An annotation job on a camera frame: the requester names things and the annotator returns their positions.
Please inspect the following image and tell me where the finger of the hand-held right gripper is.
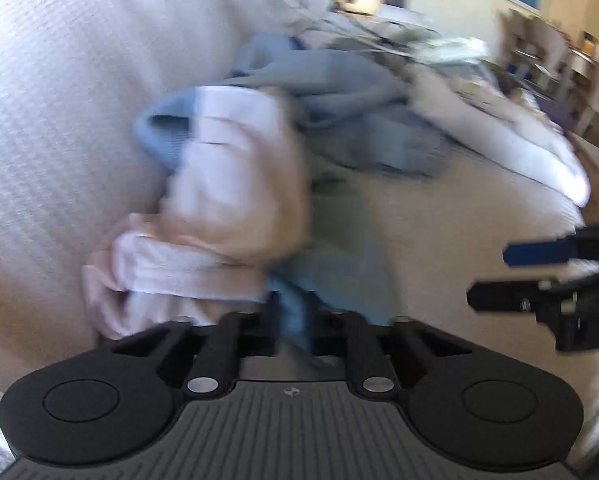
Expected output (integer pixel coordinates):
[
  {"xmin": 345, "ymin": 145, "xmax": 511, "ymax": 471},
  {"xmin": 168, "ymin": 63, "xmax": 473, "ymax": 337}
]
[
  {"xmin": 467, "ymin": 279, "xmax": 581, "ymax": 314},
  {"xmin": 503, "ymin": 221, "xmax": 599, "ymax": 267}
]

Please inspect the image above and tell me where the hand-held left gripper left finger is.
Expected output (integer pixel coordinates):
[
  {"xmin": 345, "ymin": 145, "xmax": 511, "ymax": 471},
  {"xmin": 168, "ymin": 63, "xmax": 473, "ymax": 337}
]
[{"xmin": 112, "ymin": 291, "xmax": 282, "ymax": 401}]

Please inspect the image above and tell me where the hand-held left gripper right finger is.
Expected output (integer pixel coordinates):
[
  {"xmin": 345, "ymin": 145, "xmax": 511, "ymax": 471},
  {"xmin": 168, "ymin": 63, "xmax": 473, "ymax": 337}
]
[{"xmin": 306, "ymin": 293, "xmax": 476, "ymax": 398}]

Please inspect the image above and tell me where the pink garment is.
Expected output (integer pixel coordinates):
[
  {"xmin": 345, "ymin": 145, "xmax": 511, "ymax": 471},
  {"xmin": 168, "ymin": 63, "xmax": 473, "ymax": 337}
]
[{"xmin": 82, "ymin": 85, "xmax": 313, "ymax": 342}]

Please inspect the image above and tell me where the light blue garment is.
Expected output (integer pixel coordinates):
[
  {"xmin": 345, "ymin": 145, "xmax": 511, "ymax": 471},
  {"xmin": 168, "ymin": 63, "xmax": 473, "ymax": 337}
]
[{"xmin": 130, "ymin": 31, "xmax": 453, "ymax": 357}]

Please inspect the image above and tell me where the white power strip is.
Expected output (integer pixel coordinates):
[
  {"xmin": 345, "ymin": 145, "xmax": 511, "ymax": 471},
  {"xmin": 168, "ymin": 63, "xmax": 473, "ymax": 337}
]
[{"xmin": 408, "ymin": 34, "xmax": 491, "ymax": 67}]

